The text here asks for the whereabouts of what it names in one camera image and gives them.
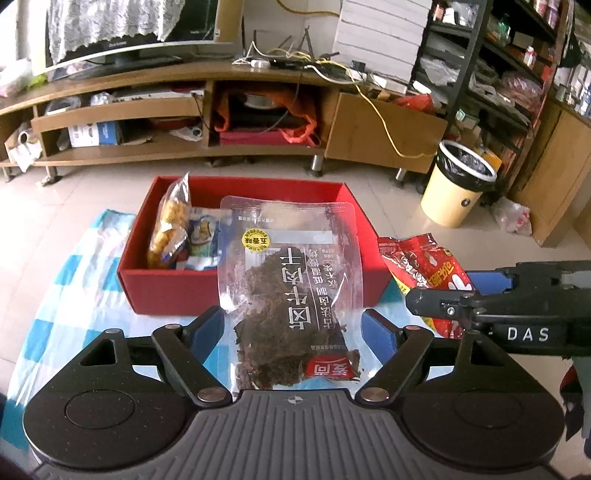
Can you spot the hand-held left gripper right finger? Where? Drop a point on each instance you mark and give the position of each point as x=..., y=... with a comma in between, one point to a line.
x=378, y=330

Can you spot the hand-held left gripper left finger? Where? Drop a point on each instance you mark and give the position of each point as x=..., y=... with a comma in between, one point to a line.
x=207, y=327

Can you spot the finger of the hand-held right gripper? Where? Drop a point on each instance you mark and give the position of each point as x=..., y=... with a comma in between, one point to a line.
x=489, y=281
x=443, y=304

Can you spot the red snack packet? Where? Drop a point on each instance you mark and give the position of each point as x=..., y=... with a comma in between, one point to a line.
x=415, y=263

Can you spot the red cardboard box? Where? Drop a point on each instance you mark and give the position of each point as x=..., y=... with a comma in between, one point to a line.
x=161, y=290

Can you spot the clear beef jerky packet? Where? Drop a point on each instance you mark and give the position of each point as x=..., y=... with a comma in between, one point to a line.
x=286, y=286

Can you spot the blue snack packet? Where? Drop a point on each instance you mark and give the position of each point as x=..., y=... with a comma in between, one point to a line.
x=203, y=235

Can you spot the waffle packet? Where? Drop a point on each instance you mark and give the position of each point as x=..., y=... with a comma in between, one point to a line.
x=168, y=230

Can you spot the clear plastic bag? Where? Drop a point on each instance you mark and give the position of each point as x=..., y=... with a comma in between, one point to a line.
x=512, y=217

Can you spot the yellow trash bin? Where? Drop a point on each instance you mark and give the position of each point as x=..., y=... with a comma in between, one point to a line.
x=448, y=198

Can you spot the wooden cabinet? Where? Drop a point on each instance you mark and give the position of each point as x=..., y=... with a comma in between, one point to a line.
x=563, y=184

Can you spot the blue white checkered tablecloth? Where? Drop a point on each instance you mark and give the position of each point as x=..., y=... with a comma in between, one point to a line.
x=83, y=277

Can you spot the wooden TV stand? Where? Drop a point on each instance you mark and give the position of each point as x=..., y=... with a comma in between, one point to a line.
x=369, y=129

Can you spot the red plastic bag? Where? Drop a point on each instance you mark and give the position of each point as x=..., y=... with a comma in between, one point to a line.
x=415, y=101

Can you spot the orange plastic bag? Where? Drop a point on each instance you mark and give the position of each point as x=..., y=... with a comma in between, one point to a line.
x=300, y=131

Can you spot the blue white carton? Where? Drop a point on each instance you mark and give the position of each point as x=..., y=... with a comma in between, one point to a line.
x=92, y=134

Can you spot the white power strip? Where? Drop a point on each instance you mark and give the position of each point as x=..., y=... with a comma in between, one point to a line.
x=383, y=83

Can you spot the black shelf rack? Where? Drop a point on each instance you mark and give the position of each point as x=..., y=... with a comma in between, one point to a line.
x=478, y=55

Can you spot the open cardboard box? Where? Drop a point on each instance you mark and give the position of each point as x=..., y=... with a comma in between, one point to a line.
x=23, y=147

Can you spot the stack of white boxes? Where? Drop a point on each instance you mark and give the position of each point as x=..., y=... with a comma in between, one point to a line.
x=378, y=32

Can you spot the television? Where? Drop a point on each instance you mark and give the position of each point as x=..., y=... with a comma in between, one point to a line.
x=194, y=23

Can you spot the white plastic bag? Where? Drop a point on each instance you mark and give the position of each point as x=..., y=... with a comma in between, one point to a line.
x=18, y=78

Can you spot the white lace cloth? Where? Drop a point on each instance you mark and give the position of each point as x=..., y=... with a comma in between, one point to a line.
x=115, y=23

